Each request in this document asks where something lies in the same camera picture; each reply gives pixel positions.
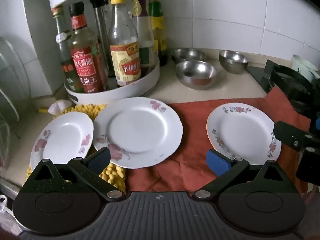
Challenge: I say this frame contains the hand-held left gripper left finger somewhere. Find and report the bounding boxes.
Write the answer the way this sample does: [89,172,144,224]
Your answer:
[25,147,126,202]

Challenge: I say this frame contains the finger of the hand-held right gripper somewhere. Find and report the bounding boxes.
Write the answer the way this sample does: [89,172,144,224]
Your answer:
[273,121,319,153]

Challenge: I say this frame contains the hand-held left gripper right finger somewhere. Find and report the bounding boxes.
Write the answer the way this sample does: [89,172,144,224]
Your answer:
[192,149,298,201]

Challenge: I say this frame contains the white plate multicoloured floral rim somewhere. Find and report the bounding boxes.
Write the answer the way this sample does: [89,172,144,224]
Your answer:
[206,102,282,165]

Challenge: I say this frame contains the small white plate pink flowers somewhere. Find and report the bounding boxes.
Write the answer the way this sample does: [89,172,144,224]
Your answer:
[30,112,94,172]

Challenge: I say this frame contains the large white plate pink flowers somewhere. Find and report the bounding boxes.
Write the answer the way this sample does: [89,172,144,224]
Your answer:
[93,97,183,169]

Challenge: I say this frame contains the stainless steel bowl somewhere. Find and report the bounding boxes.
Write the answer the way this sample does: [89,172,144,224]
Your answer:
[219,50,249,75]
[175,61,217,90]
[172,48,206,64]

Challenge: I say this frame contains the white cup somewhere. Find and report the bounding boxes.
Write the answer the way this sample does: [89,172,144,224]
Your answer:
[291,54,320,83]

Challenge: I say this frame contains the black stove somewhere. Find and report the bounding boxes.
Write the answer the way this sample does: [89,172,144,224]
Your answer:
[246,64,274,93]

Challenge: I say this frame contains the red cloth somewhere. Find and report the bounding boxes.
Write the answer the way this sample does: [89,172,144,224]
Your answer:
[126,84,312,193]

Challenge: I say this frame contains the yellow chenille cloth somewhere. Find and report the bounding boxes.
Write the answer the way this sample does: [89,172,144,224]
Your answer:
[26,104,127,191]

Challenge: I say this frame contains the garlic bulb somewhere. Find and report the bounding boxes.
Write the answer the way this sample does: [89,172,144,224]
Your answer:
[48,100,69,116]

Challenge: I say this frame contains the white two-tier condiment rack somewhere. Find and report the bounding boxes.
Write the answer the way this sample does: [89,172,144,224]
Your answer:
[49,0,160,105]

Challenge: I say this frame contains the soy sauce bottle red label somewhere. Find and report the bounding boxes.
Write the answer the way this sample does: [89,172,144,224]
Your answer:
[68,2,107,93]

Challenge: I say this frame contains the vinegar bottle yellow cap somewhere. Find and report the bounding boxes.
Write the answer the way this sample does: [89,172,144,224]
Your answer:
[109,0,141,87]

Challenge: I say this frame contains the white plastic bag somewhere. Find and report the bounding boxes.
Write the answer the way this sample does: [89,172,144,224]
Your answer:
[0,194,12,214]

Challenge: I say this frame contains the steel cylinder black cap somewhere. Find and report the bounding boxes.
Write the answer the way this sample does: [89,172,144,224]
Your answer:
[90,0,117,78]

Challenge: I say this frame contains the clear glass bottle silver cap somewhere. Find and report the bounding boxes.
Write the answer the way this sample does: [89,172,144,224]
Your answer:
[51,6,75,92]

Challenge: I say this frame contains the oil bottle green yellow label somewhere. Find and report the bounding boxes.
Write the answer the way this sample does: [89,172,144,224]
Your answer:
[147,0,168,67]

